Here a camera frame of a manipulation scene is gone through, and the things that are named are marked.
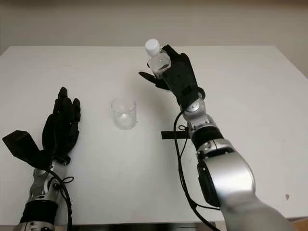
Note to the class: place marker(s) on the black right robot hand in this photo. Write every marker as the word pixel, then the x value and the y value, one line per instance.
pixel 149 76

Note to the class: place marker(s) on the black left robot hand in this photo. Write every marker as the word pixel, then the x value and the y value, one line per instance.
pixel 59 132

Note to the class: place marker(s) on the clear plastic water bottle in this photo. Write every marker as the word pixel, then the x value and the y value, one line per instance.
pixel 158 62

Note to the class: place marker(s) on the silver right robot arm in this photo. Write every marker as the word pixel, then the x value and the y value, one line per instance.
pixel 228 173

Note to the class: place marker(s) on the clear glass cup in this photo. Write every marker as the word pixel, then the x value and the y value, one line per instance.
pixel 124 119

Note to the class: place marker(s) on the flat black strip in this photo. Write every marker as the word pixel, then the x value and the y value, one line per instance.
pixel 168 135

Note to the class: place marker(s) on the black robot torso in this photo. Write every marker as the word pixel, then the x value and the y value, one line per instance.
pixel 132 228

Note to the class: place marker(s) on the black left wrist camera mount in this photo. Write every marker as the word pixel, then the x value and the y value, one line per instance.
pixel 21 144

